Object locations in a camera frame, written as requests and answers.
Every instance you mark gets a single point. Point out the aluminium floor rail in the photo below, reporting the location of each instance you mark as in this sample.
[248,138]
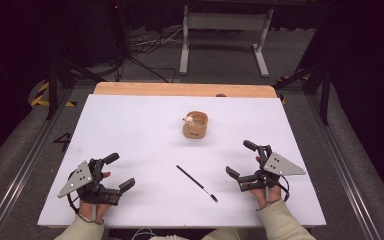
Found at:
[344,166]
[26,165]

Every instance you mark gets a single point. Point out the person's left hand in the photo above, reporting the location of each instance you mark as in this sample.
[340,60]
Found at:
[93,211]

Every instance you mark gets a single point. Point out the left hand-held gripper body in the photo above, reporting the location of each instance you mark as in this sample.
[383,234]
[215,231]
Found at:
[80,176]

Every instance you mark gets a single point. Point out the black curtain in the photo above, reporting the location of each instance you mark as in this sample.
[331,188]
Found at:
[213,8]

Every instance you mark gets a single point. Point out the small pale figurine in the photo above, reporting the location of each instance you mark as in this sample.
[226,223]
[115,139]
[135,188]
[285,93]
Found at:
[189,120]

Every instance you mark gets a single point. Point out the yellow black hazard tape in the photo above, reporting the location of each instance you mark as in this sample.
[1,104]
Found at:
[37,99]
[285,79]

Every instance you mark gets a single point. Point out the black pen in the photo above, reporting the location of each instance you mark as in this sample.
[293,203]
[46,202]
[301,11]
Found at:
[195,182]

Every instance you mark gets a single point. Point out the person's right hand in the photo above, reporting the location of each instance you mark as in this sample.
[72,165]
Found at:
[266,198]

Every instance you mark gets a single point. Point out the white metal stand frame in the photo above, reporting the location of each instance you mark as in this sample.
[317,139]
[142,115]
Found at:
[226,21]

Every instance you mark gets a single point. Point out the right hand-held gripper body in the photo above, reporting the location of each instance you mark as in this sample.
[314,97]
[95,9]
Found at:
[280,166]

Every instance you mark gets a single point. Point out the person's pale clothing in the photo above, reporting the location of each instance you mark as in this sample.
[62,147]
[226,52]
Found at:
[168,237]

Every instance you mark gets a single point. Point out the white board sheet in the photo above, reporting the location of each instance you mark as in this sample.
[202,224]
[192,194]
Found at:
[146,150]

